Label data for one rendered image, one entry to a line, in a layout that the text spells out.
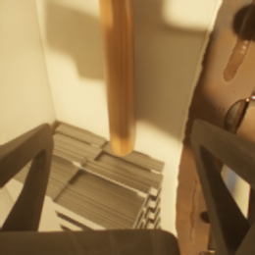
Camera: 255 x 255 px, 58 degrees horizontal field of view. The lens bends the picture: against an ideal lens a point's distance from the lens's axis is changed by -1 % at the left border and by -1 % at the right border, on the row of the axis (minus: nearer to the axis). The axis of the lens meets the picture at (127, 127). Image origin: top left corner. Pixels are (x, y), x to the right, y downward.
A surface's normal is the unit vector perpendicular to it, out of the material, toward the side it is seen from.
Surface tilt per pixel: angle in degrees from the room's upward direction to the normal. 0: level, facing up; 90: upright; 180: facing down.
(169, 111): 0
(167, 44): 0
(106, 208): 90
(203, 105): 0
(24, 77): 90
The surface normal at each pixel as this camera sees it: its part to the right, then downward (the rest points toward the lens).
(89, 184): 0.02, -0.79
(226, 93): -0.44, 0.54
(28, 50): 0.90, 0.31
